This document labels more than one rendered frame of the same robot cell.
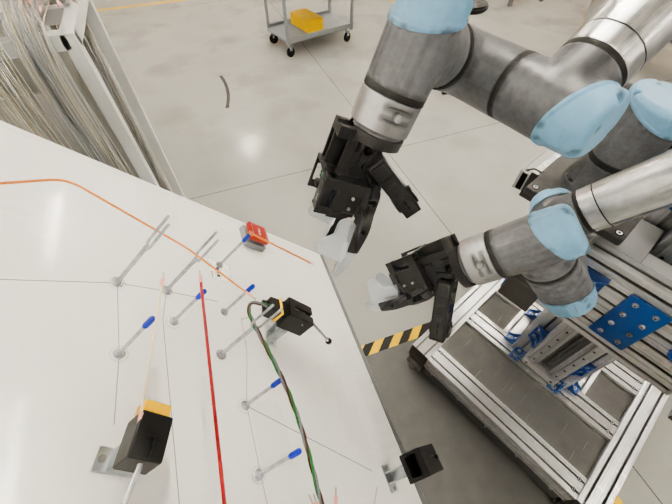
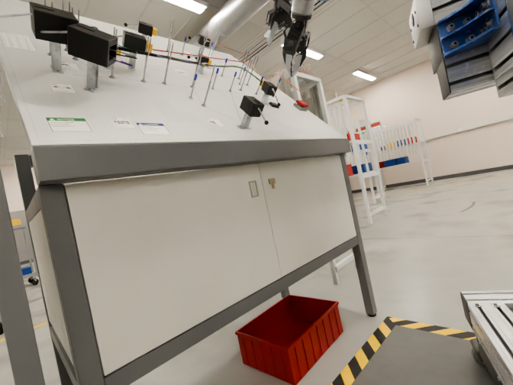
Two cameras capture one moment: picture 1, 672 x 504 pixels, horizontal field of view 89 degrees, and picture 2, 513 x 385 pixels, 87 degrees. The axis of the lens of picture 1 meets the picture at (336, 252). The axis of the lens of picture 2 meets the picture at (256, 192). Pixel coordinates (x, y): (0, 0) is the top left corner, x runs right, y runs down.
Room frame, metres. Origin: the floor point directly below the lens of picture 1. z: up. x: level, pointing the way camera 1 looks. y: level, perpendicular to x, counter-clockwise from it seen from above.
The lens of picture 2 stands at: (-0.32, -0.95, 0.70)
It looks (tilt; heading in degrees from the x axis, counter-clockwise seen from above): 0 degrees down; 67
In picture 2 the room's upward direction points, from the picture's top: 12 degrees counter-clockwise
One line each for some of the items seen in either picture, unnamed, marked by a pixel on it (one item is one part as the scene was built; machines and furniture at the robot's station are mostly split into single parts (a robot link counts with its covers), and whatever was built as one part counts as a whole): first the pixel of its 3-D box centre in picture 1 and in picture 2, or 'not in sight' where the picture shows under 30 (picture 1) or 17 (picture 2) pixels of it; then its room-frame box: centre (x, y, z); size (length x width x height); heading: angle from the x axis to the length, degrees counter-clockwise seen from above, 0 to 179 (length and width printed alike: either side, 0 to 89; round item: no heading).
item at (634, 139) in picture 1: (640, 124); not in sight; (0.61, -0.60, 1.33); 0.13 x 0.12 x 0.14; 36
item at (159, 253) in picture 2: not in sight; (199, 242); (-0.19, -0.20, 0.60); 0.55 x 0.02 x 0.39; 20
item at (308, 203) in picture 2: not in sight; (314, 205); (0.33, -0.02, 0.60); 0.55 x 0.03 x 0.39; 20
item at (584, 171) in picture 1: (607, 172); not in sight; (0.61, -0.61, 1.21); 0.15 x 0.15 x 0.10
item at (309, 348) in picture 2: not in sight; (291, 331); (0.18, 0.13, 0.07); 0.39 x 0.29 x 0.14; 23
